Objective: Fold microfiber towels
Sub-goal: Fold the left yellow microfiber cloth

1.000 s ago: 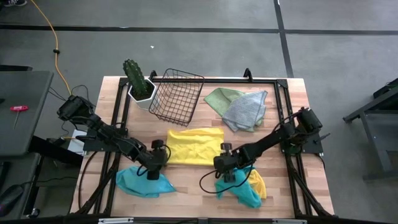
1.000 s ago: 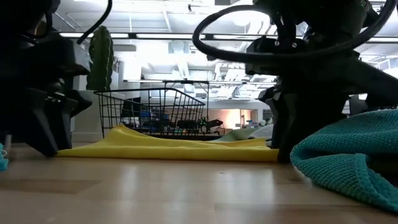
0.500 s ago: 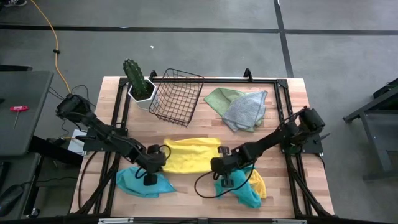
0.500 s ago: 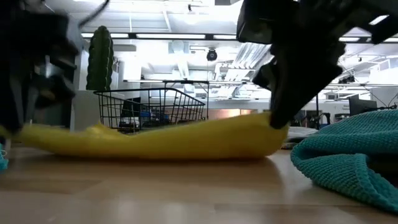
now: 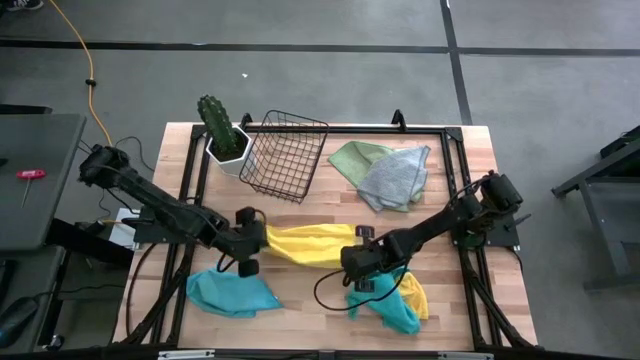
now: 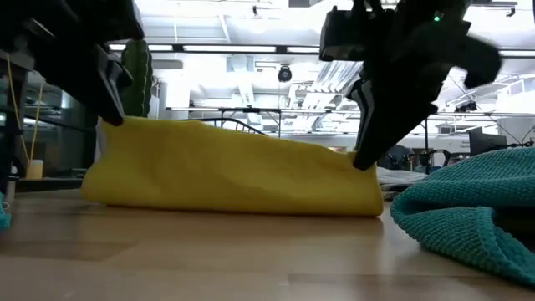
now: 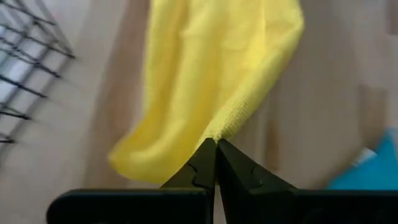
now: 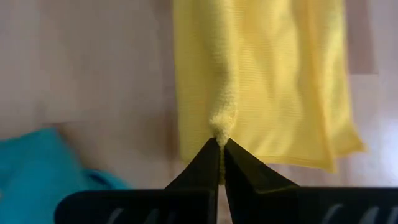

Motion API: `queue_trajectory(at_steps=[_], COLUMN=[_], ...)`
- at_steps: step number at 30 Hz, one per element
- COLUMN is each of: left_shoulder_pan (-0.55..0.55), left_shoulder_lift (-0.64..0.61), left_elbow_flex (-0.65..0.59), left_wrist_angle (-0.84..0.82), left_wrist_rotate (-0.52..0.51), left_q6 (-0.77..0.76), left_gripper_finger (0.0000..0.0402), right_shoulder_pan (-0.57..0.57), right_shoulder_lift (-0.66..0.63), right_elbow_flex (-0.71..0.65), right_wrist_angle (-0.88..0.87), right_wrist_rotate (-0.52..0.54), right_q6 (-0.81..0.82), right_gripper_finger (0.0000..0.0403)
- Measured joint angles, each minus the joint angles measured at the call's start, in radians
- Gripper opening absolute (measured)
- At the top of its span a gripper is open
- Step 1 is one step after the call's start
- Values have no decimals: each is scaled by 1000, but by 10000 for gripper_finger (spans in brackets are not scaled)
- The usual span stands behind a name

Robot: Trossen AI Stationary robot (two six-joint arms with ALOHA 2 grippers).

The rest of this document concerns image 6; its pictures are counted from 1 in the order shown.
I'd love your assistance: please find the green cactus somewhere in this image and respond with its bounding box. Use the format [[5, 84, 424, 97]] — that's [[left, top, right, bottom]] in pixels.
[[120, 38, 155, 119]]

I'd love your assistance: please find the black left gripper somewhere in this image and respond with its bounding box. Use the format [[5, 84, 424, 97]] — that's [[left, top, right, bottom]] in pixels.
[[0, 0, 145, 127]]

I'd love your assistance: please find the teal microfiber towel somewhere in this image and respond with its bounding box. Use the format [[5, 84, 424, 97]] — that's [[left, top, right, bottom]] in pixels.
[[390, 146, 535, 288], [0, 191, 13, 232]]

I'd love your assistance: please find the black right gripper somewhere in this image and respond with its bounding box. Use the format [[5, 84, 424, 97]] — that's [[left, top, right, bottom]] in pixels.
[[348, 20, 503, 171]]

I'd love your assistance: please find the yellow extension cable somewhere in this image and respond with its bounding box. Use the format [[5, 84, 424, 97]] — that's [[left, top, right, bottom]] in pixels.
[[5, 53, 45, 164]]

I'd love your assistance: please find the person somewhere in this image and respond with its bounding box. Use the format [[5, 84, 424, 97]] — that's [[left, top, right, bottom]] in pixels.
[[377, 144, 415, 171]]

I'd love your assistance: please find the pale yellow cup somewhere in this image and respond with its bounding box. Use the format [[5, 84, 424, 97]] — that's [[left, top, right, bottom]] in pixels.
[[25, 158, 45, 181]]

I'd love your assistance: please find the black background frame rig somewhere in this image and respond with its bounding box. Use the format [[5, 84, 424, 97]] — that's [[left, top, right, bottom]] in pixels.
[[421, 112, 431, 171]]

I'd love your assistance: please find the black computer monitor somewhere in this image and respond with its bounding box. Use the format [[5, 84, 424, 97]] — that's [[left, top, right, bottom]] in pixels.
[[468, 126, 508, 157]]

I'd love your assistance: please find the yellow microfiber towel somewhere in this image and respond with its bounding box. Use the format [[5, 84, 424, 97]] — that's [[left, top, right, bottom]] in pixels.
[[80, 115, 385, 218]]

